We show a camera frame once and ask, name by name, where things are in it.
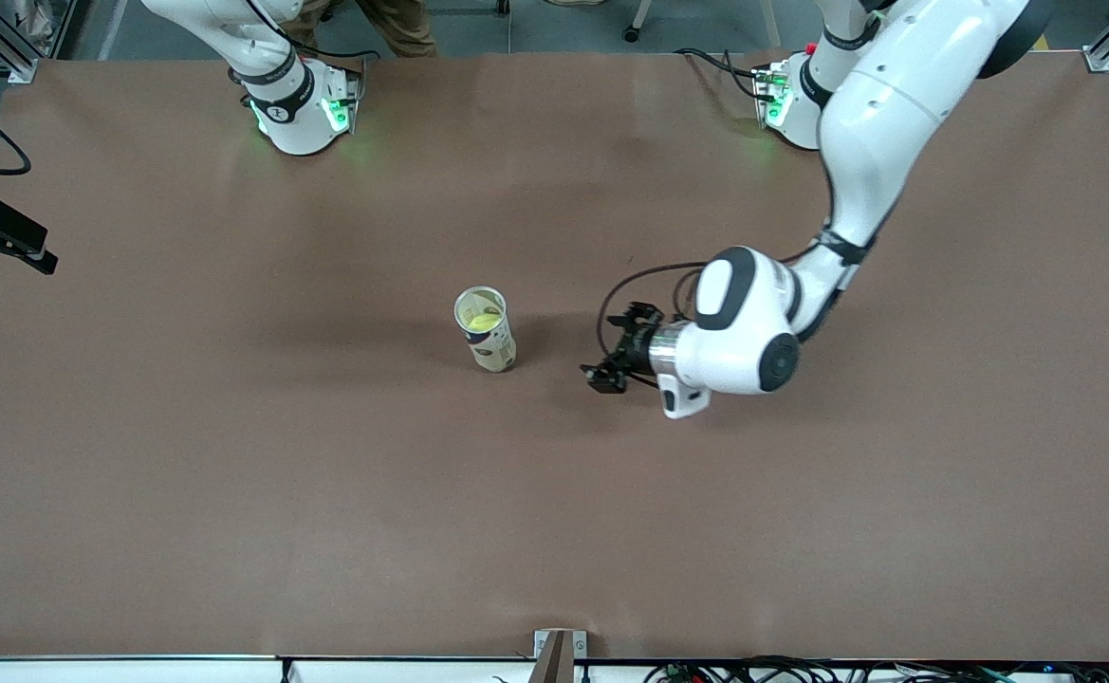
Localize clear tennis ball can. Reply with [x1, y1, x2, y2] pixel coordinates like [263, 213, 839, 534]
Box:
[453, 286, 518, 373]

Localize brown paper table cover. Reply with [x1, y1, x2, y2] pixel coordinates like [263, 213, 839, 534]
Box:
[0, 49, 1109, 663]

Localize person's brown trousers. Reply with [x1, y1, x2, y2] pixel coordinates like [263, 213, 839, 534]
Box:
[284, 0, 439, 58]

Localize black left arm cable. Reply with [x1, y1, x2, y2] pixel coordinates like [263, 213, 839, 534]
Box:
[596, 157, 873, 390]

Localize black left base cable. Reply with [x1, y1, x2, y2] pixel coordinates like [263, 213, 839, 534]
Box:
[675, 47, 775, 103]

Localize black base cable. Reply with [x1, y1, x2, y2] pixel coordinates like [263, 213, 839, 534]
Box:
[675, 47, 775, 103]
[243, 0, 382, 67]

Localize grey metal camera bracket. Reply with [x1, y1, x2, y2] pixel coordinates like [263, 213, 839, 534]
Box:
[533, 629, 589, 683]

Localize tangled black cable bundle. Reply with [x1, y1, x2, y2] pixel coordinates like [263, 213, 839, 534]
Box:
[644, 655, 1109, 683]

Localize black right base cable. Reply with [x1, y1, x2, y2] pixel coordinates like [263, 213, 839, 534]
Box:
[243, 0, 382, 67]

